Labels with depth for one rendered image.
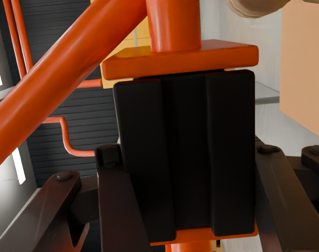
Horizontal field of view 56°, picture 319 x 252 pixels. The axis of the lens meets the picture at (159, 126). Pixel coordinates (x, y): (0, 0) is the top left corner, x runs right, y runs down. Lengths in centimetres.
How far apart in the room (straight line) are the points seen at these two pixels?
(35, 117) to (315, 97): 23
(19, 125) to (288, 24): 28
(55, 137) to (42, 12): 434
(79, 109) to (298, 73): 1107
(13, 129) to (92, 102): 1100
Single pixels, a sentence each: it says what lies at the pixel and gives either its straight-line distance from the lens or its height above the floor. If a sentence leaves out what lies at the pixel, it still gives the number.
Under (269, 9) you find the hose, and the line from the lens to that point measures 19.
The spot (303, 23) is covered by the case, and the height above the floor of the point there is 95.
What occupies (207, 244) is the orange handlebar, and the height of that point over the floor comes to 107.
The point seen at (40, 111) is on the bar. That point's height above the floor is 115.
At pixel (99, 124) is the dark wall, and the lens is 1129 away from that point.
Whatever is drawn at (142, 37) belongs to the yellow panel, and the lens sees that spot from 743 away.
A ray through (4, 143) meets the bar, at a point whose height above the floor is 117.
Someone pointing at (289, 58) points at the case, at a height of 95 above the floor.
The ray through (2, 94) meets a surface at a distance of 1049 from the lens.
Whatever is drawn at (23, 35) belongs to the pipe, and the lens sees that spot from 833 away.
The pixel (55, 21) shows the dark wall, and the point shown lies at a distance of 1118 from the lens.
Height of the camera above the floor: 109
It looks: 1 degrees up
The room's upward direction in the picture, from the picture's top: 95 degrees counter-clockwise
